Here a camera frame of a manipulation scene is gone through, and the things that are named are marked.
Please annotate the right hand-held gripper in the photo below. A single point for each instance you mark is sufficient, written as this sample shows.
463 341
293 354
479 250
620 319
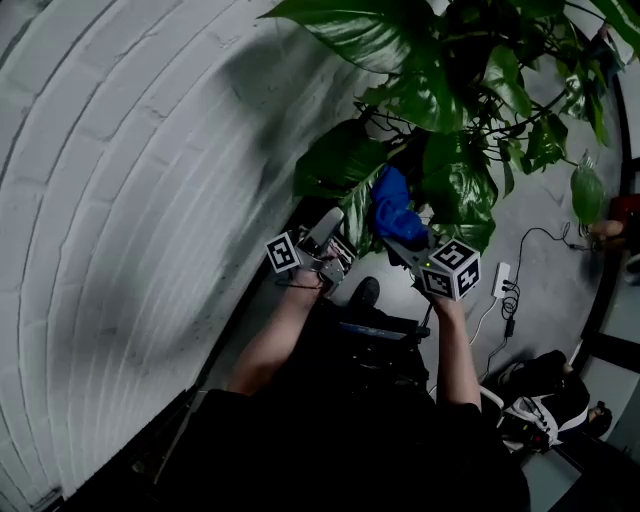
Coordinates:
450 272

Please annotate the black and white bag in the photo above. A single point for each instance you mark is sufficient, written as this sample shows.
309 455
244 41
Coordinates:
550 380

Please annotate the red object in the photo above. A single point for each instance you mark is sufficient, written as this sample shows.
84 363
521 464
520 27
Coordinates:
627 207

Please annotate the black cabinet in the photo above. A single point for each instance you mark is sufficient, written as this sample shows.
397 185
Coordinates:
115 480

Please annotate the green leafy plant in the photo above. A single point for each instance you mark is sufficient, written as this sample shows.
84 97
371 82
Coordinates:
450 90

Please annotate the person's left forearm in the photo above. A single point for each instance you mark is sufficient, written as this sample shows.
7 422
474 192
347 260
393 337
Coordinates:
270 340

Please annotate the black chest rig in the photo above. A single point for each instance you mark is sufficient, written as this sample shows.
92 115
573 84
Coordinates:
380 345

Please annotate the person's black shirt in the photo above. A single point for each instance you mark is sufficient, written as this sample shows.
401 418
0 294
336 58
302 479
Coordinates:
350 450

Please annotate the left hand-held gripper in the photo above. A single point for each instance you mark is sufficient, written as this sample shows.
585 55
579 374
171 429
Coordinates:
282 252

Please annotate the person's black shoe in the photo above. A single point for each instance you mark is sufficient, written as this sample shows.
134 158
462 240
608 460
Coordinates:
365 292

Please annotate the blue cloth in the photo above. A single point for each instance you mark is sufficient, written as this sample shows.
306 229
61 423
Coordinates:
395 210

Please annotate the white power strip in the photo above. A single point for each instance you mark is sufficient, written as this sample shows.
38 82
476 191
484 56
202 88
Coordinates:
501 280

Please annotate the person's right forearm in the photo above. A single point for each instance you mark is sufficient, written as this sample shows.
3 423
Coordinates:
455 350

